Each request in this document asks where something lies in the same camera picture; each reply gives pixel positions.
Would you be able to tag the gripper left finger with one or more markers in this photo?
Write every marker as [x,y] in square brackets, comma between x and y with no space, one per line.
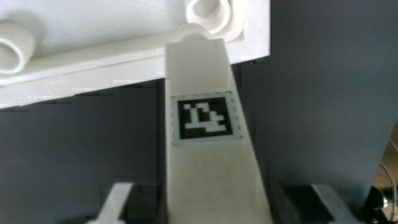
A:
[108,215]

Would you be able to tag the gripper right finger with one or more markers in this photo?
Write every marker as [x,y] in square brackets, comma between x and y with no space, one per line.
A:
[314,206]

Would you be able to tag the white desk leg block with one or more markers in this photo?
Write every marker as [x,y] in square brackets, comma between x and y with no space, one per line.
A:
[215,192]

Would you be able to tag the white desk top tray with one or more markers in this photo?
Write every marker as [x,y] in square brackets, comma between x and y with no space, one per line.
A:
[69,35]

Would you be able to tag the white front obstacle rail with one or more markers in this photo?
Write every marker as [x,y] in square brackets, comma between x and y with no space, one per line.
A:
[81,82]

